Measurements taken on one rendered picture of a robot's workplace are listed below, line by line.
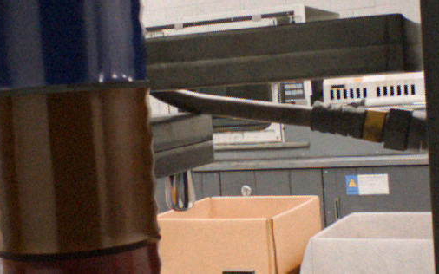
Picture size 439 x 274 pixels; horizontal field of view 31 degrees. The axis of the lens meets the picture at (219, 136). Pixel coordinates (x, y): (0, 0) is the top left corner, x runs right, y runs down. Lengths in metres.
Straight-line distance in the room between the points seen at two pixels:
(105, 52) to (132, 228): 0.04
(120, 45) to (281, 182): 5.01
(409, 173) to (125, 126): 4.80
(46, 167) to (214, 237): 2.64
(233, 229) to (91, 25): 2.62
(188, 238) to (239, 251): 0.20
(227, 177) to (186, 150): 4.80
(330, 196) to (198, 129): 4.57
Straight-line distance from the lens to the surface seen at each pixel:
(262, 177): 5.22
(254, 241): 2.76
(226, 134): 5.26
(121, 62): 0.17
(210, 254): 2.83
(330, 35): 0.38
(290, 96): 5.02
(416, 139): 0.49
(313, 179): 5.11
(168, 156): 0.48
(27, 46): 0.17
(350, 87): 5.28
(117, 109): 0.17
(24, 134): 0.17
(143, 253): 0.18
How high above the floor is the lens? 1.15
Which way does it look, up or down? 3 degrees down
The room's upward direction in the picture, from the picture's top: 4 degrees counter-clockwise
